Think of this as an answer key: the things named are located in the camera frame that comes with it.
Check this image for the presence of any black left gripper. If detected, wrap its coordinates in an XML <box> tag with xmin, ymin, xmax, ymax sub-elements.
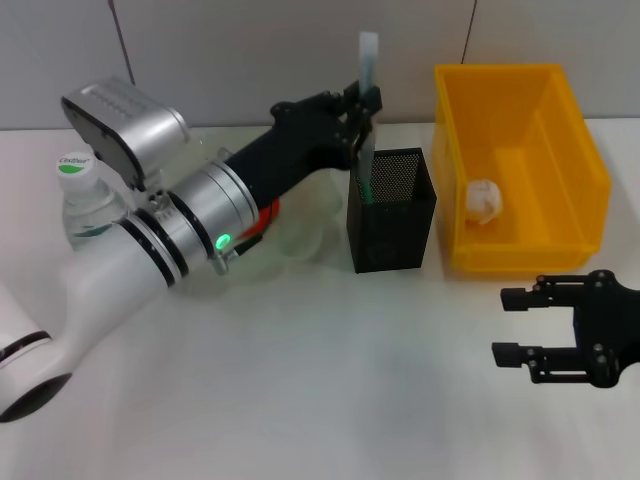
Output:
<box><xmin>224</xmin><ymin>82</ymin><xmax>384</xmax><ymax>202</ymax></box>

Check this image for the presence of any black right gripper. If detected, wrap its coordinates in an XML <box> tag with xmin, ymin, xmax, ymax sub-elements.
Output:
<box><xmin>492</xmin><ymin>268</ymin><xmax>640</xmax><ymax>389</ymax></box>

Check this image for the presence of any grey marker pen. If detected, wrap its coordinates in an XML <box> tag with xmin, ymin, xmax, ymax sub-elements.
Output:
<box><xmin>357</xmin><ymin>31</ymin><xmax>380</xmax><ymax>174</ymax></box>

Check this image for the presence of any white paper ball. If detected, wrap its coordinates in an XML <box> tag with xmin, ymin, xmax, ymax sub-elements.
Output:
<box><xmin>466</xmin><ymin>178</ymin><xmax>504</xmax><ymax>226</ymax></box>

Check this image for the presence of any red-orange fruit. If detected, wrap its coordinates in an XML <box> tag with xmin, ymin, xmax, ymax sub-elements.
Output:
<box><xmin>239</xmin><ymin>198</ymin><xmax>280</xmax><ymax>240</ymax></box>

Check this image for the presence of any clear water bottle green label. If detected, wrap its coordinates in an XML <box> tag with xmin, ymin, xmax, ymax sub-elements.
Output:
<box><xmin>54</xmin><ymin>152</ymin><xmax>126</xmax><ymax>251</ymax></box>

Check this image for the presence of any clear glass fruit plate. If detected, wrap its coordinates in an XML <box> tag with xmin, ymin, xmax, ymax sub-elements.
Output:
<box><xmin>184</xmin><ymin>130</ymin><xmax>344</xmax><ymax>281</ymax></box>

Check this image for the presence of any black mesh pen holder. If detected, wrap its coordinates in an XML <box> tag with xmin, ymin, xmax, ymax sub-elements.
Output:
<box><xmin>347</xmin><ymin>147</ymin><xmax>439</xmax><ymax>275</ymax></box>

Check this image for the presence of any yellow plastic storage bin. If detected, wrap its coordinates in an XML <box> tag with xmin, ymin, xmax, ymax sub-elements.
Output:
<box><xmin>433</xmin><ymin>63</ymin><xmax>614</xmax><ymax>274</ymax></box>

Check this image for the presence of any left gripper cable with plug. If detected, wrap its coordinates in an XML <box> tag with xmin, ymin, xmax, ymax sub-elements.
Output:
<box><xmin>212</xmin><ymin>234</ymin><xmax>266</xmax><ymax>276</ymax></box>

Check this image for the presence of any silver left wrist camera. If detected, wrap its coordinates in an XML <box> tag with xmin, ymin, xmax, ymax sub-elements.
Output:
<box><xmin>60</xmin><ymin>75</ymin><xmax>191</xmax><ymax>194</ymax></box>

